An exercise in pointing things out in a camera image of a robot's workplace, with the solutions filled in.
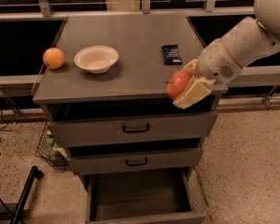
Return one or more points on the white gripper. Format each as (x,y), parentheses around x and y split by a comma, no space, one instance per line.
(215,61)

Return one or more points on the red apple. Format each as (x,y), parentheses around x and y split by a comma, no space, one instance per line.
(177,83)

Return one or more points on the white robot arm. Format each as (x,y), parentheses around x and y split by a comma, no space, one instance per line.
(254,38)

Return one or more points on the grey top drawer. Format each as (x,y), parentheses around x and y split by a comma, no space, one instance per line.
(108,131)

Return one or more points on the grey drawer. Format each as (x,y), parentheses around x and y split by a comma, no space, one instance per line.
(115,163)
(108,131)
(144,197)

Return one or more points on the grey middle drawer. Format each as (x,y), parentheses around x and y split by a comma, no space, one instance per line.
(115,163)

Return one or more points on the grey drawer cabinet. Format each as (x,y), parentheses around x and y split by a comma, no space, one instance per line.
(134,86)

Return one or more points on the grey bottom drawer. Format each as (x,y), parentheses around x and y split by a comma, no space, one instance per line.
(144,197)

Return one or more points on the dark blue snack packet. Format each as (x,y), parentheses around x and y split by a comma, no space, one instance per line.
(171,55)

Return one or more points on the white paper bowl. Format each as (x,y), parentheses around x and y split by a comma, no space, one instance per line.
(96,59)

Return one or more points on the orange fruit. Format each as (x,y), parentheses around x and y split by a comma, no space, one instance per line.
(53,58)

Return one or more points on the black metal pole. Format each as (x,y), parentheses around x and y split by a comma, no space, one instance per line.
(34,174)

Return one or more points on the black top drawer handle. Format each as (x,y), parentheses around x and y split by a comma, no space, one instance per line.
(140,129)

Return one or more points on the black drawer handle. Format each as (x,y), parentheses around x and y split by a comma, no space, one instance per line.
(134,163)
(140,129)

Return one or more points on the black middle drawer handle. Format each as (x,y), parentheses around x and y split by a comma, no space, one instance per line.
(134,163)

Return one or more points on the black wire basket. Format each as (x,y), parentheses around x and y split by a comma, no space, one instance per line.
(49,151)

